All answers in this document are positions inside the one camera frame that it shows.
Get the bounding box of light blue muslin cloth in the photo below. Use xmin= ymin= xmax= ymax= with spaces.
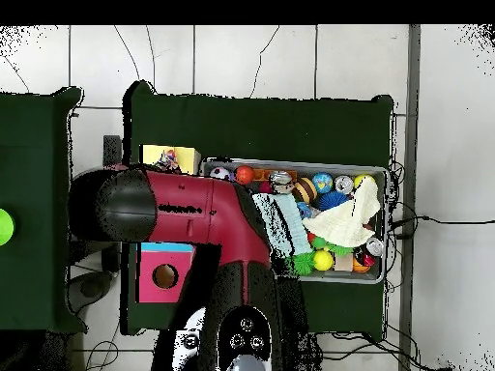
xmin=252 ymin=192 xmax=310 ymax=258

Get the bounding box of colourful paper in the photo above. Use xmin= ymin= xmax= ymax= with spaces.
xmin=154 ymin=148 xmax=182 ymax=173

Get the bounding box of shallow metal mesh bin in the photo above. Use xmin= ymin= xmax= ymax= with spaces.
xmin=200 ymin=156 xmax=389 ymax=285

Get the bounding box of wooden box with three holes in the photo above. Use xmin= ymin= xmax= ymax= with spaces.
xmin=135 ymin=144 xmax=203 ymax=303

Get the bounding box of orange ball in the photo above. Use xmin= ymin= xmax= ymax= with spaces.
xmin=234 ymin=164 xmax=256 ymax=186

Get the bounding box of crushed silver can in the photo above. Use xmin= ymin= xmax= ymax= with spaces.
xmin=267 ymin=169 xmax=296 ymax=194

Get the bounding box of black and white soccer ball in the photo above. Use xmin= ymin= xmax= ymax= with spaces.
xmin=208 ymin=166 xmax=233 ymax=181

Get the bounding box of toy hamburger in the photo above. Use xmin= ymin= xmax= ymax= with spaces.
xmin=292 ymin=177 xmax=318 ymax=205

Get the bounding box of globe print ball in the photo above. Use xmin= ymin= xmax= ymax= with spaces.
xmin=311 ymin=172 xmax=335 ymax=193

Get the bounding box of green spiky ball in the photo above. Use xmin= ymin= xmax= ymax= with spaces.
xmin=289 ymin=250 xmax=316 ymax=277

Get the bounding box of dark green tablecloth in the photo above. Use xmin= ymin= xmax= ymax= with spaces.
xmin=0 ymin=86 xmax=88 ymax=335
xmin=120 ymin=79 xmax=395 ymax=336

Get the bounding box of dark blue spiky ball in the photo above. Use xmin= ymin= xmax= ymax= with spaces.
xmin=314 ymin=190 xmax=351 ymax=212

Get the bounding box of cream muslin cloth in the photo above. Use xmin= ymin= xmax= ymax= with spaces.
xmin=302 ymin=175 xmax=382 ymax=248

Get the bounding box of green plastic cup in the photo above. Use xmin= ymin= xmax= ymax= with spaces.
xmin=0 ymin=208 xmax=15 ymax=246

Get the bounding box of black cable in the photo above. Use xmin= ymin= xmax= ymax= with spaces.
xmin=390 ymin=214 xmax=495 ymax=241

